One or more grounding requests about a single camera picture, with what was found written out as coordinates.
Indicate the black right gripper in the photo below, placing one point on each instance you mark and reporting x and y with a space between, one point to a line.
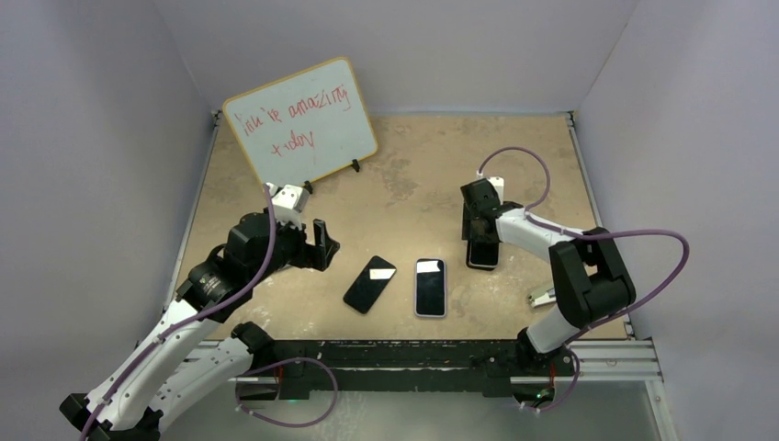
468 232

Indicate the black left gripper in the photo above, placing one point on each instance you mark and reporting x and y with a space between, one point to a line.
309 255

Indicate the lavender phone case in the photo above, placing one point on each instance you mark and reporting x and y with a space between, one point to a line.
431 288

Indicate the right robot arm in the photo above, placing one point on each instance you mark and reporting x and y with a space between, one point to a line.
589 276

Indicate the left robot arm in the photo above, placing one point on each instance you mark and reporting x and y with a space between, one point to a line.
151 389

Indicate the black phone case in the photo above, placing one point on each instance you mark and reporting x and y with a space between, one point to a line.
482 266

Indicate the black phone with white sticker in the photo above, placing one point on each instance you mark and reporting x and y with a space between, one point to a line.
369 284

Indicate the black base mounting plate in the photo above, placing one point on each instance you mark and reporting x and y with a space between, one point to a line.
490 367

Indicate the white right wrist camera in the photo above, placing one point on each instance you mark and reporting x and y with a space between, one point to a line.
498 183

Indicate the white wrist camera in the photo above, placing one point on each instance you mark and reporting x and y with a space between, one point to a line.
288 202
498 183

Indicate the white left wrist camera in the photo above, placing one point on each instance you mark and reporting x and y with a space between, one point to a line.
288 202

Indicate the white board with yellow frame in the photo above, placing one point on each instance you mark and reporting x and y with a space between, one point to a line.
303 127

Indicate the aluminium frame rail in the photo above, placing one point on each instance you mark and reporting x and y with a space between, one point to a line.
617 361

